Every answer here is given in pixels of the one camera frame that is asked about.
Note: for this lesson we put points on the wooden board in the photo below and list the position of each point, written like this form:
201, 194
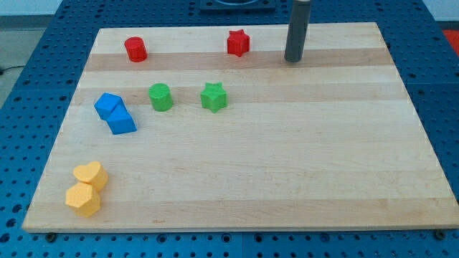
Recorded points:
327, 144

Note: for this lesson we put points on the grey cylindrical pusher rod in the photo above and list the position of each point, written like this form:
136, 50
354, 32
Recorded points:
297, 30

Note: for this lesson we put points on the yellow heart block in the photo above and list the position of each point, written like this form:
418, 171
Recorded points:
92, 173

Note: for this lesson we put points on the green star block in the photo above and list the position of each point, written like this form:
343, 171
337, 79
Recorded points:
213, 96

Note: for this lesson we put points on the red cylinder block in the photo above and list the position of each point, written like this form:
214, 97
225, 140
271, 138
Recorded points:
135, 49

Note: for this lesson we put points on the red star block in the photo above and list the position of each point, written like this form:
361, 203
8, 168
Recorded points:
238, 42

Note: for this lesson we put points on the blue cube block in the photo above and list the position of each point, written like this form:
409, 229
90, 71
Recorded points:
107, 103
120, 121

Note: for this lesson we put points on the blue cube block upper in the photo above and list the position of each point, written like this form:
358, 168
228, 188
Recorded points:
107, 103

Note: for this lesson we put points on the green cylinder block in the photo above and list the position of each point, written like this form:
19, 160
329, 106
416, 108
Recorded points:
160, 97

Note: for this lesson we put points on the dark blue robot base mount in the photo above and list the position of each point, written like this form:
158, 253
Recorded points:
236, 5

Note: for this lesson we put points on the yellow hexagon block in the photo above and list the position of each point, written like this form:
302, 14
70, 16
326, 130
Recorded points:
83, 199

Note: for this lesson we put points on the blue cube block lower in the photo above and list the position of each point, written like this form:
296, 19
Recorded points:
120, 121

